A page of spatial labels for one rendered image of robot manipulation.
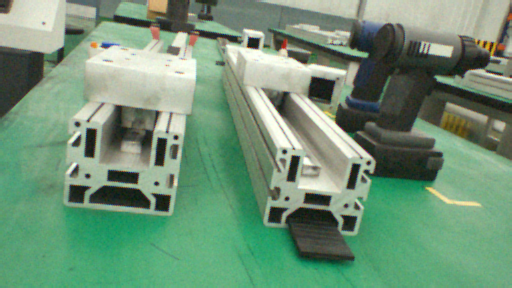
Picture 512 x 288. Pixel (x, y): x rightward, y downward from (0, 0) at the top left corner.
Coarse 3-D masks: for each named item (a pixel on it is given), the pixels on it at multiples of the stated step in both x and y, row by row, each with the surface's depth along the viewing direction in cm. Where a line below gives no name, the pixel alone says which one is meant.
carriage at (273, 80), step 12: (240, 60) 82; (252, 60) 74; (264, 60) 77; (276, 60) 81; (288, 60) 85; (240, 72) 79; (252, 72) 74; (264, 72) 74; (276, 72) 74; (288, 72) 74; (300, 72) 75; (252, 84) 74; (264, 84) 74; (276, 84) 75; (288, 84) 75; (300, 84) 75; (276, 96) 77
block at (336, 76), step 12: (312, 72) 108; (324, 72) 108; (336, 72) 108; (312, 84) 111; (324, 84) 111; (336, 84) 108; (312, 96) 113; (324, 96) 111; (336, 96) 108; (324, 108) 110; (336, 108) 109
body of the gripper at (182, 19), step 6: (168, 0) 118; (174, 0) 116; (168, 6) 118; (174, 6) 117; (180, 6) 117; (186, 6) 118; (168, 12) 118; (174, 12) 117; (180, 12) 117; (186, 12) 119; (156, 18) 117; (162, 18) 117; (168, 18) 118; (174, 18) 118; (180, 18) 118; (186, 18) 119; (180, 24) 118; (186, 24) 118; (192, 24) 118
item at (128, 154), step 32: (96, 128) 41; (128, 128) 50; (160, 128) 42; (96, 160) 42; (128, 160) 44; (160, 160) 44; (64, 192) 43; (96, 192) 46; (128, 192) 47; (160, 192) 44
